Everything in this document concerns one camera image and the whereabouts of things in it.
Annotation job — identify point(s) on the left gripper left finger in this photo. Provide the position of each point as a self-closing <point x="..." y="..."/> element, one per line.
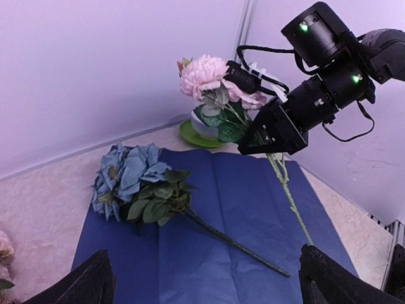
<point x="93" y="281"/>

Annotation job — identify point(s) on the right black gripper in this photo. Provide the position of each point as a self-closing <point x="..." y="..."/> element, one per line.
<point x="314" y="102"/>

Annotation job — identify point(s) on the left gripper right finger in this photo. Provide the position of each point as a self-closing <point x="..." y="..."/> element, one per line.
<point x="323" y="280"/>

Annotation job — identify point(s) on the pink fake peony stem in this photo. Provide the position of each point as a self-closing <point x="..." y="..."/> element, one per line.
<point x="220" y="103"/>

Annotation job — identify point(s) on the small pink rose stem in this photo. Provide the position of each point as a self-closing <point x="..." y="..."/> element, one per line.
<point x="7" y="257"/>

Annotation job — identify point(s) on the blue fake hydrangea flower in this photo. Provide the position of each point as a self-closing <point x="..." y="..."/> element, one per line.
<point x="135" y="186"/>

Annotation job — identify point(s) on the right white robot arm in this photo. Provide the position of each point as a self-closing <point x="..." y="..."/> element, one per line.
<point x="342" y="69"/>

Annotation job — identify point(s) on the white ceramic bowl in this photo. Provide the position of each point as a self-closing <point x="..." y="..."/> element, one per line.
<point x="209" y="133"/>

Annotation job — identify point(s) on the green saucer plate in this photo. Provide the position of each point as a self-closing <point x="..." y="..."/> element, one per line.
<point x="190" y="136"/>

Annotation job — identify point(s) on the aluminium front frame rail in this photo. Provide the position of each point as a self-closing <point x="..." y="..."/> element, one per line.
<point x="392" y="287"/>

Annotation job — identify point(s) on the right aluminium corner post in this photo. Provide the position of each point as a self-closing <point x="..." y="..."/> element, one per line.
<point x="247" y="17"/>

